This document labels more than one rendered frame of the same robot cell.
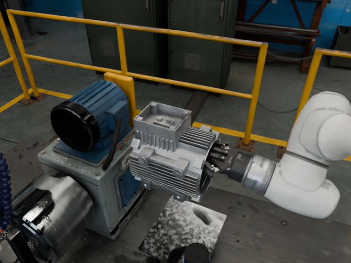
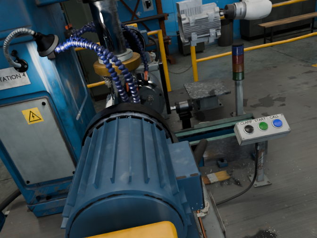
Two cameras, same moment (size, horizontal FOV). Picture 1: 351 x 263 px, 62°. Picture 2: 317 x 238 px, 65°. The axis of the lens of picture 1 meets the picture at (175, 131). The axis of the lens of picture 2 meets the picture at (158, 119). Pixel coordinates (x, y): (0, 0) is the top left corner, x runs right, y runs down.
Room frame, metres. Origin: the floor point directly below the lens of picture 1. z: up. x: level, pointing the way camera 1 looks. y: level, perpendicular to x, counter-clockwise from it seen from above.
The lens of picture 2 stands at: (-0.53, 0.92, 1.56)
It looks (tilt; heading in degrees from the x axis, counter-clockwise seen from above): 28 degrees down; 334
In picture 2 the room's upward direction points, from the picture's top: 11 degrees counter-clockwise
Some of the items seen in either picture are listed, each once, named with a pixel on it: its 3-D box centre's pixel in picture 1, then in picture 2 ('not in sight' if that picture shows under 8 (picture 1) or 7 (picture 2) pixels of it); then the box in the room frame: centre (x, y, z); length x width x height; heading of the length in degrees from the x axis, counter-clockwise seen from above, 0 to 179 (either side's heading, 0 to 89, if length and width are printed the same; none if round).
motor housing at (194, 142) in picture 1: (176, 156); (198, 24); (0.62, 0.00, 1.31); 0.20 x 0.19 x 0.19; 64
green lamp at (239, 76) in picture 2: not in sight; (238, 74); (0.38, -0.05, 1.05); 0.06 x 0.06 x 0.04
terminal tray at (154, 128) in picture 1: (163, 126); (189, 7); (0.63, 0.03, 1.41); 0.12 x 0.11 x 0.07; 64
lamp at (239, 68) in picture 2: not in sight; (237, 66); (0.38, -0.05, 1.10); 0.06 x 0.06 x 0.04
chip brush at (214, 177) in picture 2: not in sight; (205, 180); (0.11, 0.45, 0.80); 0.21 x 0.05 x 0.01; 70
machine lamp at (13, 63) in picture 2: not in sight; (31, 50); (0.24, 0.88, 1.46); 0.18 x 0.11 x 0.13; 64
